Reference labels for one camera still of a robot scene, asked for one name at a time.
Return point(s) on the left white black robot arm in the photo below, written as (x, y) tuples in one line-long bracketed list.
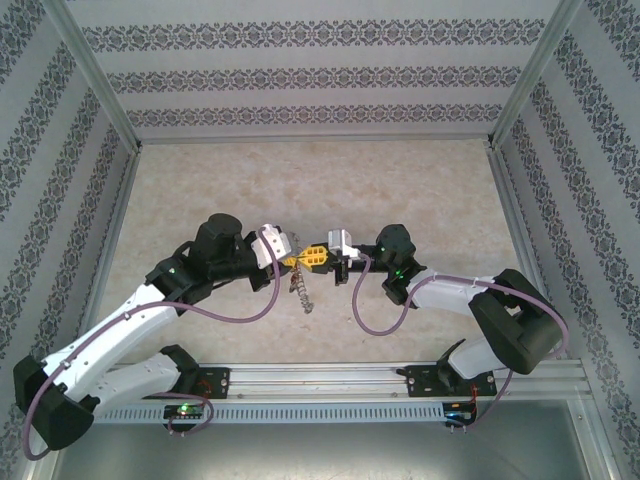
[(125, 330)]

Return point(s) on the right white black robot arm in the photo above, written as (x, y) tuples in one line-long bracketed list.
[(450, 295)]

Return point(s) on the left controller board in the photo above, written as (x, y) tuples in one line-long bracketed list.
[(185, 411)]

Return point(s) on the controller board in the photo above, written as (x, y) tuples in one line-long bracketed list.
[(457, 414), (185, 411)]

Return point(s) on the right controller board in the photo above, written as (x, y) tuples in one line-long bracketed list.
[(457, 414)]

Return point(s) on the grey metal sheet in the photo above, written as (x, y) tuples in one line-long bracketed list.
[(320, 450)]

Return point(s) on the aluminium side rail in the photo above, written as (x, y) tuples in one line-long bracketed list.
[(525, 220), (112, 225)]

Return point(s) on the aluminium back rail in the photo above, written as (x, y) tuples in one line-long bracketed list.
[(315, 139)]

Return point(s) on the aluminium mounting rail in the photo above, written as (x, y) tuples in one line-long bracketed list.
[(310, 380)]

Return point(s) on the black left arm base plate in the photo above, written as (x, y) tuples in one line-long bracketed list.
[(220, 382)]

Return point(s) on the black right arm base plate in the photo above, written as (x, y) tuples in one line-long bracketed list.
[(420, 382)]

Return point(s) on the aluminium frame post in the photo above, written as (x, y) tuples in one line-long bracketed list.
[(537, 70), (595, 440), (90, 70)]

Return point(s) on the aluminium front frame post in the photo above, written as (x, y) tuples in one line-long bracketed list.
[(595, 440)]

